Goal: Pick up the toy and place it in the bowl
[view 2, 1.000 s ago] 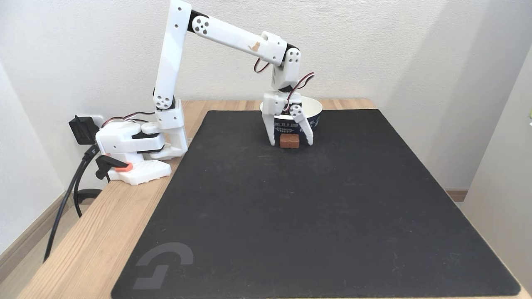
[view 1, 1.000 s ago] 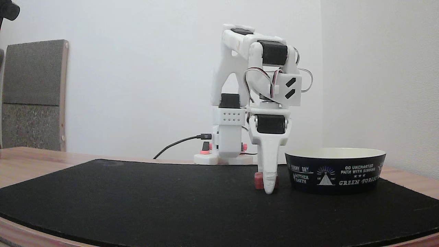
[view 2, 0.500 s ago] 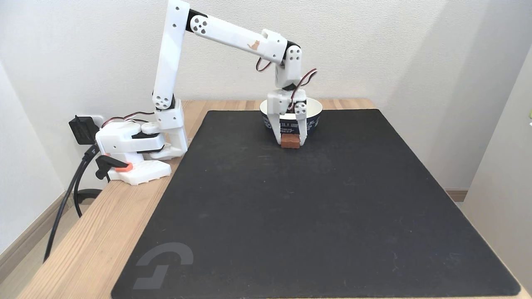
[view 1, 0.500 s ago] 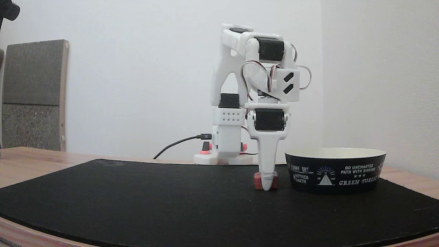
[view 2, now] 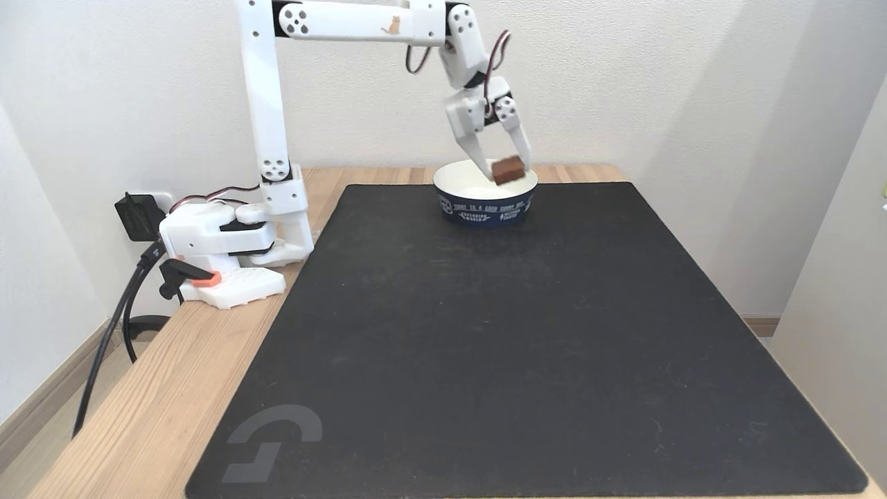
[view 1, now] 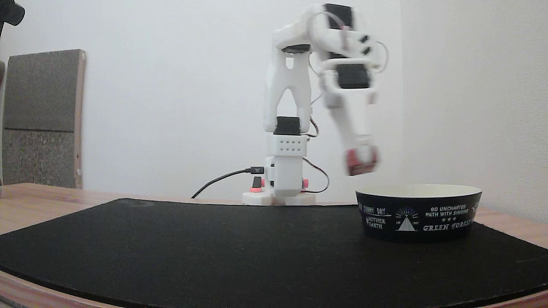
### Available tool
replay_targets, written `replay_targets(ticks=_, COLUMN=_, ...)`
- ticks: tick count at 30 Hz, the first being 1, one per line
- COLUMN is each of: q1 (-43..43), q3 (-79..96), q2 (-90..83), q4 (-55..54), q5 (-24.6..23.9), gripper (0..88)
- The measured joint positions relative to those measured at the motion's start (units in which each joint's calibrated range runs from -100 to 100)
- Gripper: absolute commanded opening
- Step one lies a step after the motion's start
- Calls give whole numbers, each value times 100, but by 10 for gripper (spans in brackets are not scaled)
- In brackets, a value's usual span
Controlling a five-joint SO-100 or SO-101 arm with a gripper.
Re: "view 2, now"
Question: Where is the brown block toy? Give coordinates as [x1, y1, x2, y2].
[491, 155, 527, 186]

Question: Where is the navy paper bowl white inside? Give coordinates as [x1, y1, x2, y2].
[433, 159, 538, 227]

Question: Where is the black desk mat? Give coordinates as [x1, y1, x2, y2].
[185, 182, 869, 498]

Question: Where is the black orange table clamp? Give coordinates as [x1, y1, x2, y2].
[159, 256, 222, 304]

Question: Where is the black power adapter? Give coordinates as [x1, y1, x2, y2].
[114, 192, 166, 243]

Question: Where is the wooden baseboard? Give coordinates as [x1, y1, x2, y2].
[0, 320, 123, 473]

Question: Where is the red black wrist wire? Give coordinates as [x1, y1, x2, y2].
[405, 29, 512, 120]

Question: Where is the red white base wire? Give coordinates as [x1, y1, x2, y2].
[169, 184, 261, 213]

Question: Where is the thin black looped cable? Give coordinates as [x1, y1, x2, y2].
[123, 313, 171, 363]

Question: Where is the thick black power cable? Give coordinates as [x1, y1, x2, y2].
[72, 239, 164, 439]

